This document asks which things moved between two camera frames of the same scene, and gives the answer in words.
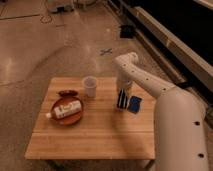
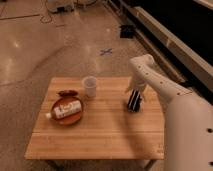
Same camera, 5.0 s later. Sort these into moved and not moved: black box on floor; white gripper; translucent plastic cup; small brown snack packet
Moved: white gripper
Not moved: small brown snack packet; black box on floor; translucent plastic cup
